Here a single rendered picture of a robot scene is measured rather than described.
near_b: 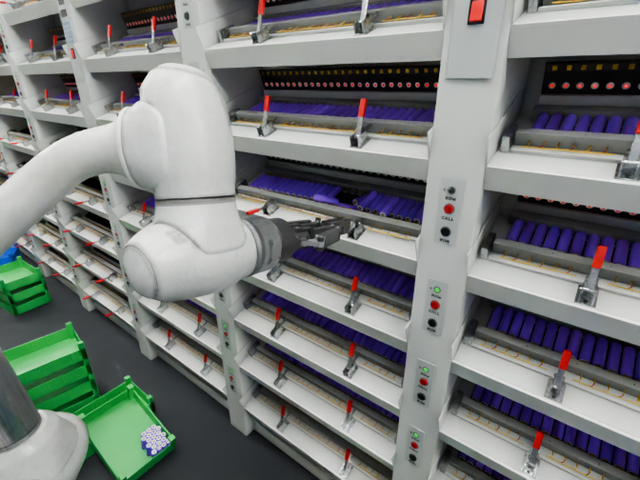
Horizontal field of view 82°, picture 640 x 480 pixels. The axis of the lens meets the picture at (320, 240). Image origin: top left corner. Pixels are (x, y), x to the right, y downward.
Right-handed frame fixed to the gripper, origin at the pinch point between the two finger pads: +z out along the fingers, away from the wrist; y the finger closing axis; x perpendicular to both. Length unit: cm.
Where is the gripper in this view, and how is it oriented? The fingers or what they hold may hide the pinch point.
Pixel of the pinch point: (335, 227)
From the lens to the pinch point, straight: 75.4
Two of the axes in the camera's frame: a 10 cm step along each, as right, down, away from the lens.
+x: 1.0, -9.6, -2.6
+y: 7.9, 2.4, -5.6
